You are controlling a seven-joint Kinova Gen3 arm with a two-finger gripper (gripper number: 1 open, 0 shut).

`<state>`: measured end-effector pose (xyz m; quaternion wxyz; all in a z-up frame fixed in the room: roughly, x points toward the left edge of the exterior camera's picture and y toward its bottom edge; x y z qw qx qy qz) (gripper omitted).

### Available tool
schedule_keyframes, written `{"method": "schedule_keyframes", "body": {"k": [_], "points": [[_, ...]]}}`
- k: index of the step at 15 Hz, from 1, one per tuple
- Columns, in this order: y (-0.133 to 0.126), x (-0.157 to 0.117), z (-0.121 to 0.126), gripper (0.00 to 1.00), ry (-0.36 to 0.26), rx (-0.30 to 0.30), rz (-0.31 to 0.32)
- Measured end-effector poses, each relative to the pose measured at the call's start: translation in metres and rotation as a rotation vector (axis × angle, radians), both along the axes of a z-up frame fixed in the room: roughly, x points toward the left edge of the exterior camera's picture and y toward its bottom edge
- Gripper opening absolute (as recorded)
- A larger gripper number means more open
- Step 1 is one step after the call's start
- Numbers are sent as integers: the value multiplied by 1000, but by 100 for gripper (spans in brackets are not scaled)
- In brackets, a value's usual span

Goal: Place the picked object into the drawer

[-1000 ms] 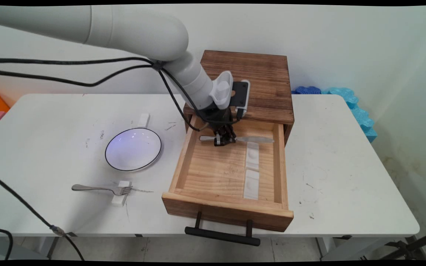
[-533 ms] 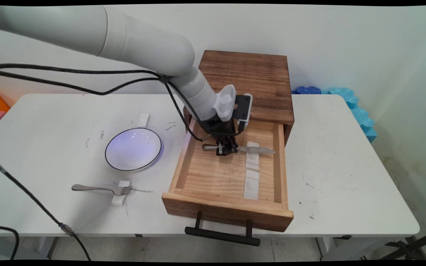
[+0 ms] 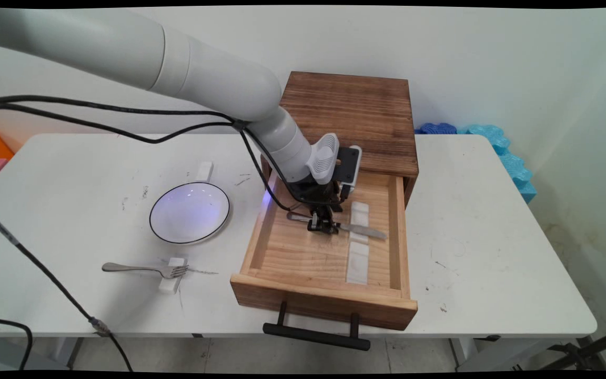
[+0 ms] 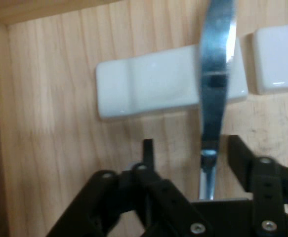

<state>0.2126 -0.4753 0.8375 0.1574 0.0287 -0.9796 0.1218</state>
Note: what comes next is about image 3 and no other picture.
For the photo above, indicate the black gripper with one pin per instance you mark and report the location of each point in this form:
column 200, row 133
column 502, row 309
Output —
column 316, row 196

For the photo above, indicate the silver metal knife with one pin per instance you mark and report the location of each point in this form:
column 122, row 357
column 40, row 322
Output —
column 366, row 230

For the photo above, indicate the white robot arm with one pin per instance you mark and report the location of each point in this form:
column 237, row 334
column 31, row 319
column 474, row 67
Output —
column 124, row 52

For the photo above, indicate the dark wooden drawer cabinet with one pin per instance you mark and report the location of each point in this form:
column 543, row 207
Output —
column 366, row 116

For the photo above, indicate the white plate with black rim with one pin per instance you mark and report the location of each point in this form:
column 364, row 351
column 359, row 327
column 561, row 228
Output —
column 190, row 213

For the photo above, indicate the white table leg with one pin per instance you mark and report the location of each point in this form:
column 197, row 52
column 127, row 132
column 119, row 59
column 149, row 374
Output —
column 471, row 355

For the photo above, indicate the light blue foam block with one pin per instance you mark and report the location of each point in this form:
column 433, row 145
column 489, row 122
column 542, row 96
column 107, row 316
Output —
column 513, row 163

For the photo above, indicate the silver metal fork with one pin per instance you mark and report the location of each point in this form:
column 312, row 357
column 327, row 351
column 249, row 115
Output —
column 124, row 267

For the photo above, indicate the black metal strut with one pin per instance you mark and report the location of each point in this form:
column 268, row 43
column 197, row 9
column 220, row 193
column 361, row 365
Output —
column 597, row 339

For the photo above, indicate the white ribbed wrist mount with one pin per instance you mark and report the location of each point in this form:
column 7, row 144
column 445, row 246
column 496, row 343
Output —
column 324, row 158

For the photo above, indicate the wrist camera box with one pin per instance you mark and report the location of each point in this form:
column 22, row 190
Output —
column 349, row 163

